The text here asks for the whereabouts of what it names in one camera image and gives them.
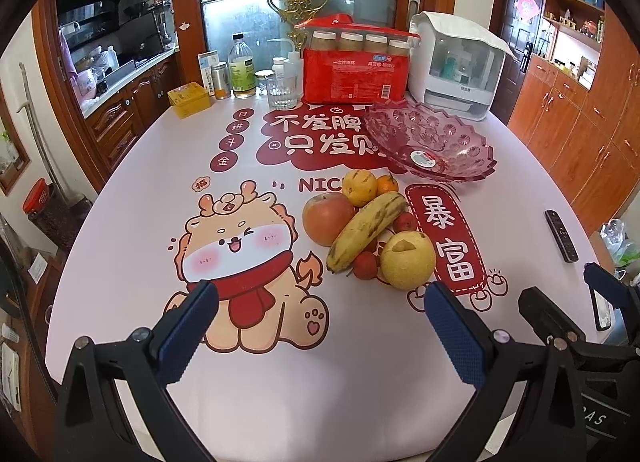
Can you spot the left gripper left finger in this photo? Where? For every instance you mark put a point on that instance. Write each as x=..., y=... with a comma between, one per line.
x=91, y=422

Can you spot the glass bottle green label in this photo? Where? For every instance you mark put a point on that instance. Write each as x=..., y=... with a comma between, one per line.
x=241, y=67

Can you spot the white carton box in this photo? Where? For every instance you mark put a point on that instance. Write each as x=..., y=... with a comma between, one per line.
x=207, y=61

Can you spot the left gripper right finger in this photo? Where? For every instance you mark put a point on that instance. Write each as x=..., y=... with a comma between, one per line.
x=549, y=424

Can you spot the small glass jar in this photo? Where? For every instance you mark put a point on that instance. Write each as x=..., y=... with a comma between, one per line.
x=261, y=77

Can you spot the red paper cup package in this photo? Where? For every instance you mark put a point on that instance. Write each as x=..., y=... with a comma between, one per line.
x=346, y=62

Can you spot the spotted yellow banana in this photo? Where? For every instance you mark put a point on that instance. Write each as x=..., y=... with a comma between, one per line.
x=366, y=225

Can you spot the black remote control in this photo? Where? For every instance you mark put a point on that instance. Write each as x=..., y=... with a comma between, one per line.
x=561, y=236

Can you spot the white countertop cup cabinet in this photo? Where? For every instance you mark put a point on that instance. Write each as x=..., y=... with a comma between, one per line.
x=455, y=64

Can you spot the yellow pear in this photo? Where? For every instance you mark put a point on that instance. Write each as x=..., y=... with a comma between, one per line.
x=408, y=260

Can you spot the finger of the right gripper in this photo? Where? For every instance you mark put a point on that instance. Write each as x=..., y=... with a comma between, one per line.
x=547, y=320
x=620, y=296

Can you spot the large red apple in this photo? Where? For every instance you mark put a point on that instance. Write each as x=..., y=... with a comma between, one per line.
x=325, y=216

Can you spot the clear drinking glass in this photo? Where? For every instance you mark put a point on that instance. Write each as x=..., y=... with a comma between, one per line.
x=281, y=92

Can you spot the pink glass fruit bowl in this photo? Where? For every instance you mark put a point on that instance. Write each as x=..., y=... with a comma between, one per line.
x=429, y=143

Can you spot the small metal can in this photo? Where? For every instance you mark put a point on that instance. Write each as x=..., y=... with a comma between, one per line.
x=221, y=81

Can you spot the orange tangerine with leaf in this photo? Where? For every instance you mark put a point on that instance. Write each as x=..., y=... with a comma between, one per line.
x=386, y=184

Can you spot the white plastic bottle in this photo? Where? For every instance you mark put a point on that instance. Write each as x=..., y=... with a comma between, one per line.
x=294, y=69

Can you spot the yellow striped round fruit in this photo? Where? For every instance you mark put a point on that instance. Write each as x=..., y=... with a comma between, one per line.
x=359, y=187

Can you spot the black smartphone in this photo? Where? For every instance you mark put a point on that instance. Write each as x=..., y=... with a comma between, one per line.
x=602, y=311

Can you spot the yellow box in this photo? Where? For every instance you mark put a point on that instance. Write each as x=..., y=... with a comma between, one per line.
x=189, y=99

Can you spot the small red fruit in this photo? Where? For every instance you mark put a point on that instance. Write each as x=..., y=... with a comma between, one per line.
x=365, y=266
x=405, y=221

